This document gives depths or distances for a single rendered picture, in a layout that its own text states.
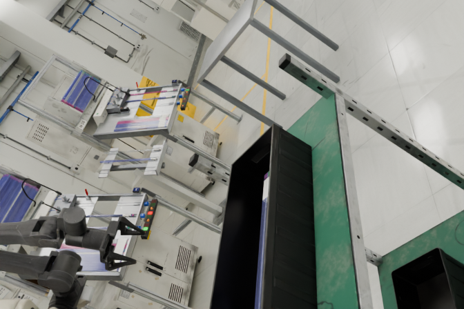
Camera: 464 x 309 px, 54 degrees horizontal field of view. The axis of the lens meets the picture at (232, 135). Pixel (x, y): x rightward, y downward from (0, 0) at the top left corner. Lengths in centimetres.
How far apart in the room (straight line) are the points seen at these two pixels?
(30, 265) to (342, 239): 101
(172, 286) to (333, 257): 287
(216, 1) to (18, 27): 282
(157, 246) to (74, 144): 134
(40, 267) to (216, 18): 617
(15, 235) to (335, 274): 91
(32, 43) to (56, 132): 221
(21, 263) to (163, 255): 224
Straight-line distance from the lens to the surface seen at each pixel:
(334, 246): 85
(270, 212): 85
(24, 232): 140
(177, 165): 429
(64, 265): 152
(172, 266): 370
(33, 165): 575
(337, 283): 81
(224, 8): 726
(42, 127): 446
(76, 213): 130
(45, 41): 643
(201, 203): 385
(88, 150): 445
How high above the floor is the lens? 144
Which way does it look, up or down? 18 degrees down
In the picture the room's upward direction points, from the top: 60 degrees counter-clockwise
